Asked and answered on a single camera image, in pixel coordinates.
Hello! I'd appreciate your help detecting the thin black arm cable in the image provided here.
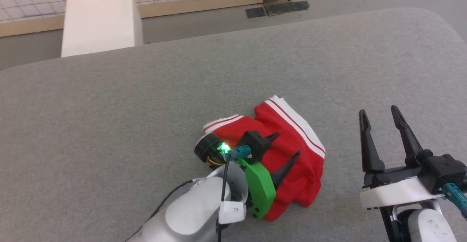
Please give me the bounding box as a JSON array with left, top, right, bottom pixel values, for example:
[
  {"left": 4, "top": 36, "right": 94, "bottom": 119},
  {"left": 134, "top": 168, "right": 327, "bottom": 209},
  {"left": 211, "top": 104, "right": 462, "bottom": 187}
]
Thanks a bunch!
[{"left": 125, "top": 179, "right": 197, "bottom": 242}]

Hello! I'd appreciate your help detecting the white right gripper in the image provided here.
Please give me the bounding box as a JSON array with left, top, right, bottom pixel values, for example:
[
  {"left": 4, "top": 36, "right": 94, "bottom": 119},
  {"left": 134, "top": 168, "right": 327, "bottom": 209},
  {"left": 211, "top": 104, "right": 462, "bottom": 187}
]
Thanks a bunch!
[{"left": 359, "top": 105, "right": 444, "bottom": 210}]

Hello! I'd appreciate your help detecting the red and white t-shirt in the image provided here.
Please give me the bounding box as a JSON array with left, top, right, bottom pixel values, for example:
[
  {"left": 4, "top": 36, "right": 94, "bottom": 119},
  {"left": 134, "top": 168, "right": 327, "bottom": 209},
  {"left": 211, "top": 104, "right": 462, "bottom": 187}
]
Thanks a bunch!
[{"left": 203, "top": 95, "right": 326, "bottom": 222}]

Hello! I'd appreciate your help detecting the wooden framed mesh fence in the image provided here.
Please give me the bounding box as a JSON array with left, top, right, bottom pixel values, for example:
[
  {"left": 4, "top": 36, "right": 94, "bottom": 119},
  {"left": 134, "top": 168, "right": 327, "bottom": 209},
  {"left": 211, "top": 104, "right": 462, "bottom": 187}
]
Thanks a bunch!
[{"left": 0, "top": 0, "right": 266, "bottom": 38}]

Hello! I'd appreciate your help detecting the small black floor mat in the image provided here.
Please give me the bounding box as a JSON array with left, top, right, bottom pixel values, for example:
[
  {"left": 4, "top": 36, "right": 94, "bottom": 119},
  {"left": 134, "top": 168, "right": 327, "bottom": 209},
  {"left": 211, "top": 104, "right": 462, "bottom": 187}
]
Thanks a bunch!
[{"left": 245, "top": 7, "right": 267, "bottom": 19}]

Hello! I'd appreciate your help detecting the white rectangular box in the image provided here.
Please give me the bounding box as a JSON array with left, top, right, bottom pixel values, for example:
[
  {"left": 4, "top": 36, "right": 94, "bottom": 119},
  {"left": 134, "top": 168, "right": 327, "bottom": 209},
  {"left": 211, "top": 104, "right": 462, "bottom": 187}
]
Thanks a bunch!
[{"left": 61, "top": 0, "right": 143, "bottom": 58}]

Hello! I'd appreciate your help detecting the long black floor mat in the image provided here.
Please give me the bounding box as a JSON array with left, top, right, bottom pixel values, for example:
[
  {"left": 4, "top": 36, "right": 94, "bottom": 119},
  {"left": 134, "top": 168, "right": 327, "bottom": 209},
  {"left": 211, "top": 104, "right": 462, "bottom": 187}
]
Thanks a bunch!
[{"left": 263, "top": 1, "right": 310, "bottom": 16}]

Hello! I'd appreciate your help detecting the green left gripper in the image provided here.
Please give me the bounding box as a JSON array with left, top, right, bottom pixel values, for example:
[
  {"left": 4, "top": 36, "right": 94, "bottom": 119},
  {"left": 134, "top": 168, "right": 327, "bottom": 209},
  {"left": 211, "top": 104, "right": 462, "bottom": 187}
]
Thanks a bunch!
[{"left": 245, "top": 132, "right": 301, "bottom": 220}]

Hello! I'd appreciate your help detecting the black cable with teal plug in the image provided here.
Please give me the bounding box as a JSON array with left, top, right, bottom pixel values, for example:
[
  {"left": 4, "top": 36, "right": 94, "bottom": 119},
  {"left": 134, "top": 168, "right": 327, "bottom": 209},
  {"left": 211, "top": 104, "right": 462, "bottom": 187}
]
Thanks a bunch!
[
  {"left": 443, "top": 183, "right": 467, "bottom": 215},
  {"left": 217, "top": 145, "right": 252, "bottom": 242}
]

